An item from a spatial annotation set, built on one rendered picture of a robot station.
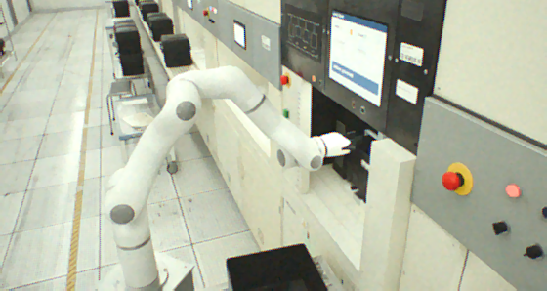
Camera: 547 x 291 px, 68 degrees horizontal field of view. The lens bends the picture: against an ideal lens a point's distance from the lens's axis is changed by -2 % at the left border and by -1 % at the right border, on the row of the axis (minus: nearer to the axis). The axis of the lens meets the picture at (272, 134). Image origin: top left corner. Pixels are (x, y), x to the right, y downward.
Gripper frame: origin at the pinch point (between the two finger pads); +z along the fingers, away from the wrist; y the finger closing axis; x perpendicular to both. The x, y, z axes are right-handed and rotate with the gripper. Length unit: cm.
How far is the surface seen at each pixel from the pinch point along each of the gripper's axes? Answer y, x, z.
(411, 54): 43, 45, -21
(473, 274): 67, -3, -17
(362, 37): 23, 44, -18
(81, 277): -115, -119, -112
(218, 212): -138, -119, -12
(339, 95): 11.8, 24.1, -17.0
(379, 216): 44, 2, -26
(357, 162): -2.6, -13.3, 4.9
